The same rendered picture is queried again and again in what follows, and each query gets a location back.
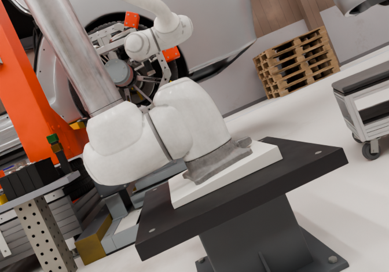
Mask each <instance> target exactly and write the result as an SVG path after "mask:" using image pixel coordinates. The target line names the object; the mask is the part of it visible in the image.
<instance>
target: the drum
mask: <svg viewBox="0 0 389 272"><path fill-rule="evenodd" d="M105 67H106V69H107V71H108V73H109V75H110V77H111V78H112V80H113V82H114V84H115V85H116V86H120V87H123V86H127V85H128V84H130V83H131V81H132V79H133V76H134V74H133V70H132V68H131V67H130V66H129V65H128V64H127V63H126V62H125V61H123V60H120V59H116V58H115V59H111V60H109V61H108V62H107V63H106V64H105Z"/></svg>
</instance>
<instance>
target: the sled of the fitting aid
mask: <svg viewBox="0 0 389 272"><path fill-rule="evenodd" d="M186 170H187V169H186ZM186 170H184V171H186ZM184 171H181V172H179V173H177V174H175V175H172V176H170V177H168V178H166V179H163V180H161V181H159V182H156V183H154V184H152V185H150V186H147V187H145V188H143V189H141V190H139V191H137V189H136V187H134V189H133V193H132V195H131V197H130V199H131V201H132V203H133V206H134V208H135V209H136V208H139V207H141V206H143V202H144V197H145V192H147V191H149V190H151V189H153V188H155V187H157V186H160V185H162V184H164V183H166V182H168V180H169V179H171V178H173V177H174V176H176V175H178V174H180V173H182V172H184Z"/></svg>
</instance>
